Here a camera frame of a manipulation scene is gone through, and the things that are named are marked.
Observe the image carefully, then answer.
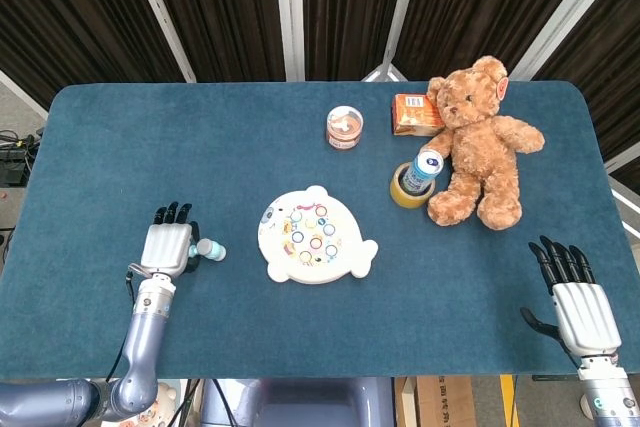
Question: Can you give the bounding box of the mint green toy hammer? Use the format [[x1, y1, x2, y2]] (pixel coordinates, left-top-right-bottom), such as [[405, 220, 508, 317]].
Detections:
[[188, 238, 227, 263]]

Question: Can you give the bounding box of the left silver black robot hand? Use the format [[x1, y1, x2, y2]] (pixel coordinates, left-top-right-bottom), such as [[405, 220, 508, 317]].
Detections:
[[139, 201, 202, 279]]

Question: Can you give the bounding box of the brown teddy bear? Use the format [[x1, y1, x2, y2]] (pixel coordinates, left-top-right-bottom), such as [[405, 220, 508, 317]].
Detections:
[[426, 55, 546, 232]]

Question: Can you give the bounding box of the black cable bundle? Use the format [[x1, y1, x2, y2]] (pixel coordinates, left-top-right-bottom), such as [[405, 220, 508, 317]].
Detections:
[[0, 129, 45, 151]]

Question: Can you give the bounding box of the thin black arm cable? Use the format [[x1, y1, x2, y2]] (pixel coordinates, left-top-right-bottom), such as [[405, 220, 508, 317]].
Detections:
[[103, 262, 151, 383]]

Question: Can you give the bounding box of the light blue drink can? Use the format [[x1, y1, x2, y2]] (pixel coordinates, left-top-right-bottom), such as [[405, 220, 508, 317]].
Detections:
[[402, 149, 445, 194]]

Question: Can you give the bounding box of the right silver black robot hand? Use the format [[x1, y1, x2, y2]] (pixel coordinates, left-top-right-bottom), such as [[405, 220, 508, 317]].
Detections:
[[519, 235, 622, 358]]

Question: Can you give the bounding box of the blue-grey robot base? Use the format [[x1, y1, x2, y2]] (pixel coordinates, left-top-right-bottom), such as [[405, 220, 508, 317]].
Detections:
[[199, 377, 396, 427]]

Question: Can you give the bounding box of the white whack-a-mole toy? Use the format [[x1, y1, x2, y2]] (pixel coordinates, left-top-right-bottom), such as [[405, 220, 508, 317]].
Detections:
[[257, 185, 380, 285]]

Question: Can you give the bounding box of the blue velvet table cloth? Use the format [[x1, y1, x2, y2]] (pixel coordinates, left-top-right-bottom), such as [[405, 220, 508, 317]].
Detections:
[[0, 80, 640, 381]]

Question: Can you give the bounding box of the clear round snack jar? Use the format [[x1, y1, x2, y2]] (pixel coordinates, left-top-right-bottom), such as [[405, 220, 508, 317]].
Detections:
[[326, 105, 365, 150]]

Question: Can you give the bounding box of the black electronics box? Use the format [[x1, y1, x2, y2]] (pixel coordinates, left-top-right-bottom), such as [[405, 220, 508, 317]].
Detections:
[[0, 146, 32, 187]]

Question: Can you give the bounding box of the brown cardboard box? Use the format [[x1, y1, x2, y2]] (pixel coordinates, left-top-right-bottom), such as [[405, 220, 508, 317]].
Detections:
[[394, 375, 477, 427]]

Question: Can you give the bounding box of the orange snack box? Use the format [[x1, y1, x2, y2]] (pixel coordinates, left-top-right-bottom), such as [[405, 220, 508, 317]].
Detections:
[[391, 93, 445, 137]]

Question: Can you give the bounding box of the printed toy packaging box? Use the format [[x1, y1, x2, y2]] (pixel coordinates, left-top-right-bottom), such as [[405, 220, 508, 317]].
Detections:
[[134, 380, 187, 427]]

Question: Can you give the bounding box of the dark brown curtain panel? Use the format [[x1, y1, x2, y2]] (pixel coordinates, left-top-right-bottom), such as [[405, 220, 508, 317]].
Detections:
[[534, 0, 640, 188], [0, 0, 187, 111], [302, 0, 412, 82], [141, 0, 287, 83], [394, 0, 601, 82]]

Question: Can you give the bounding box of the yellow tape roll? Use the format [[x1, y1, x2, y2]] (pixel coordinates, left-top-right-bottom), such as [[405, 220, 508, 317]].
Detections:
[[389, 161, 436, 209]]

